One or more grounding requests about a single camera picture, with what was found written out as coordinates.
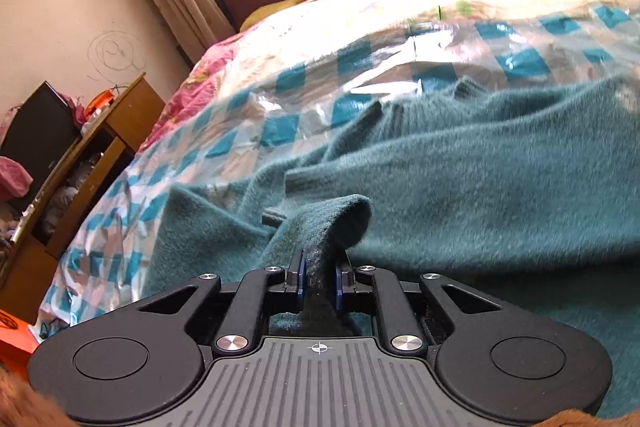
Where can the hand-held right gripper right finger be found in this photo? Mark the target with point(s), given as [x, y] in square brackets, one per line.
[339, 288]

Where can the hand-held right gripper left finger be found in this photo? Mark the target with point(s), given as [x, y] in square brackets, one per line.
[298, 287]

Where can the teal fuzzy sweater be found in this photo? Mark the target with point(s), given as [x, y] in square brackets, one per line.
[450, 187]

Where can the checked plastic sheet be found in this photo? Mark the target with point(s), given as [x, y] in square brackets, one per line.
[280, 127]

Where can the wooden bedside cabinet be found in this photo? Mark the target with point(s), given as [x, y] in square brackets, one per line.
[135, 112]

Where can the orange toy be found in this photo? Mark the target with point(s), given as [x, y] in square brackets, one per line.
[100, 102]

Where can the yellow pillow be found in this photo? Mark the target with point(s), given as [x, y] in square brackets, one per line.
[270, 12]

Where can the orange box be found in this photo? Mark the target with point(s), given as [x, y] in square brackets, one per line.
[15, 342]

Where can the brown fuzzy clothing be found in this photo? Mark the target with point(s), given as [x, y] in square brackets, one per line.
[25, 402]

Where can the black monitor screen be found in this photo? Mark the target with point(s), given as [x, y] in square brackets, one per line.
[40, 132]

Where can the pink cloth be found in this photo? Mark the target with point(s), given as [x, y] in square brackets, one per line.
[14, 179]

